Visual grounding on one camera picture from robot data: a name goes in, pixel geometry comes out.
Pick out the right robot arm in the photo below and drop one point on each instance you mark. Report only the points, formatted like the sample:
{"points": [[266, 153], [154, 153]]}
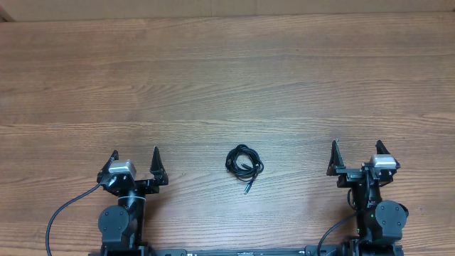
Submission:
{"points": [[379, 222]]}

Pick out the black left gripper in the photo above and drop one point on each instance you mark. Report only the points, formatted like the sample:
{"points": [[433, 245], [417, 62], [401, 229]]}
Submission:
{"points": [[149, 188]]}

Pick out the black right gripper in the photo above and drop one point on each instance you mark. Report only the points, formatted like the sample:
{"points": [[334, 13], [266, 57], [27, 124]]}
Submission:
{"points": [[356, 174]]}

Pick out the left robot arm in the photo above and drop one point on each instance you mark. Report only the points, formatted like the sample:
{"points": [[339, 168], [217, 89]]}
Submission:
{"points": [[122, 224]]}

